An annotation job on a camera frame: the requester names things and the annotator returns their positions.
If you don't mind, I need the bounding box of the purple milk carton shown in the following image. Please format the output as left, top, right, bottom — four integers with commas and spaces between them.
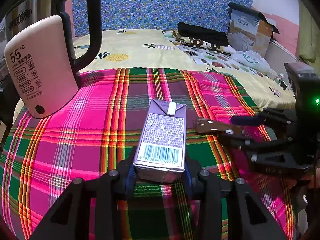
133, 99, 187, 183

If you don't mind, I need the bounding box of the small green white bottle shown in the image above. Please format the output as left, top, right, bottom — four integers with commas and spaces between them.
274, 73, 290, 90

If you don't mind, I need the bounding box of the white plastic bag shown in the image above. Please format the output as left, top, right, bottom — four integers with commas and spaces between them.
231, 50, 271, 73

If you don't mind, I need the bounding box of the fruit print white cloth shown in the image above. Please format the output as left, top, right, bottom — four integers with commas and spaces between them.
162, 31, 266, 77

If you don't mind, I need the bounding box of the pink plaid tablecloth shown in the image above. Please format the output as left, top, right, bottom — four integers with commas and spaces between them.
1, 68, 297, 239

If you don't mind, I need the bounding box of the brown polka dot pillow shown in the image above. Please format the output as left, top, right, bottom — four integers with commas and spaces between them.
172, 30, 229, 51

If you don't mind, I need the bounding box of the open cardboard box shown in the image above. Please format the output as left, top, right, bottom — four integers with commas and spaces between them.
227, 2, 279, 57

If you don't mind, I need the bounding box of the green curtain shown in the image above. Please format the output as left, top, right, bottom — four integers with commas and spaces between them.
297, 0, 319, 72

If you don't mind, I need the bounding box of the black folded clothing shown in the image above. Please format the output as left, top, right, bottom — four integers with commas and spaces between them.
177, 22, 229, 47

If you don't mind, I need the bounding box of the yellow pineapple bed sheet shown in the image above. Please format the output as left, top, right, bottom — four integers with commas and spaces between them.
12, 28, 297, 112

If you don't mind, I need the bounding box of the blue patterned headboard cover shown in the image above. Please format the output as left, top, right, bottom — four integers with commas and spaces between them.
71, 0, 254, 38

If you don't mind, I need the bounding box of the pink white electric kettle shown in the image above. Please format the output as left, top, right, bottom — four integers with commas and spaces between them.
4, 0, 103, 118

